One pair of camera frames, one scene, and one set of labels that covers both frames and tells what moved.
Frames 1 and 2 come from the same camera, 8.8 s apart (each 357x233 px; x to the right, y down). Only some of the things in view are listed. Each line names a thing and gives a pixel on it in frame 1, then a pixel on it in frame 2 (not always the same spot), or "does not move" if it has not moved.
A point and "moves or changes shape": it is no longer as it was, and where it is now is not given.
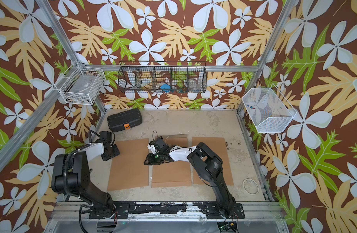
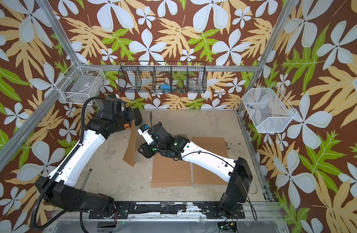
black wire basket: (162, 76) does not move
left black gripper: (117, 153) -> (129, 112)
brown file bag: (172, 173) does not move
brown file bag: (127, 170) moves or changes shape
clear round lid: (250, 186) does not move
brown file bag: (218, 145) does not move
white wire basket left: (80, 85) does not move
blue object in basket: (166, 88) does not move
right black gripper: (151, 160) -> (146, 152)
